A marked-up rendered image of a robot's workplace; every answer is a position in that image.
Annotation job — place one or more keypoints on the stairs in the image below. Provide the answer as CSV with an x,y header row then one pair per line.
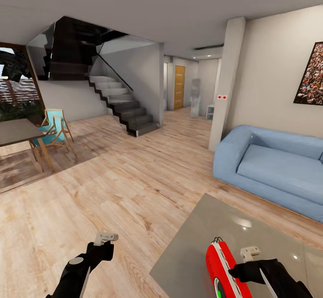
x,y
71,49

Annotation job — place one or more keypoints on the door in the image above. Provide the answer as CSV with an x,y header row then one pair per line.
x,y
179,82

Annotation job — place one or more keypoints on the radio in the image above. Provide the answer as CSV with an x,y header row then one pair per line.
x,y
219,260

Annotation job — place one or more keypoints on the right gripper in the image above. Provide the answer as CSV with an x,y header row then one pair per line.
x,y
244,271

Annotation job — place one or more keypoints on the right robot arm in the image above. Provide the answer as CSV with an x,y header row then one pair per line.
x,y
269,272

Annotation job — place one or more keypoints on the breakfast table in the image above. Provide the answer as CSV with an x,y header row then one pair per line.
x,y
21,130

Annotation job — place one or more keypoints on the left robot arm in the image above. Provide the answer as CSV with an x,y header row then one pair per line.
x,y
75,275

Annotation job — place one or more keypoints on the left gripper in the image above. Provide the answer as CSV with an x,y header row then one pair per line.
x,y
103,252

